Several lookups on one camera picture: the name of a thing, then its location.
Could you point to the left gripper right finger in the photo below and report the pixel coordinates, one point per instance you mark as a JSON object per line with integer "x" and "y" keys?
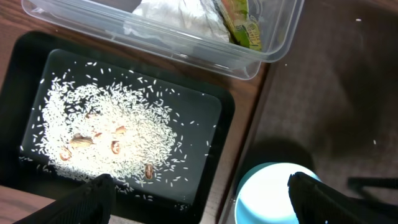
{"x": 314, "y": 202}

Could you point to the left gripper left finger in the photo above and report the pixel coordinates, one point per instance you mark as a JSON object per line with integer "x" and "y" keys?
{"x": 91, "y": 203}

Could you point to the light blue bowl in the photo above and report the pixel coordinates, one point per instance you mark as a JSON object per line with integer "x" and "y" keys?
{"x": 263, "y": 194}

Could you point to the pile of rice scraps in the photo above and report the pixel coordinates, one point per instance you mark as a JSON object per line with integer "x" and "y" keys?
{"x": 151, "y": 136}

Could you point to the yellow green snack wrapper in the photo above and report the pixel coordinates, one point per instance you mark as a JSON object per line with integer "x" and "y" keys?
{"x": 243, "y": 27}

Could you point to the white tissue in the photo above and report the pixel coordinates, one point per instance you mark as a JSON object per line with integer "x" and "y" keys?
{"x": 199, "y": 16}

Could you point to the black waste tray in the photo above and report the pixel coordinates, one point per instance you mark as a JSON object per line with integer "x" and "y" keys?
{"x": 32, "y": 52}

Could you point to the brown serving tray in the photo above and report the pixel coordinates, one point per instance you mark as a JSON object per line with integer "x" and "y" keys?
{"x": 331, "y": 103}

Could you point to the clear plastic bin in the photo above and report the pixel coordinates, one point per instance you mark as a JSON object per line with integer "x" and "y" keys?
{"x": 115, "y": 22}

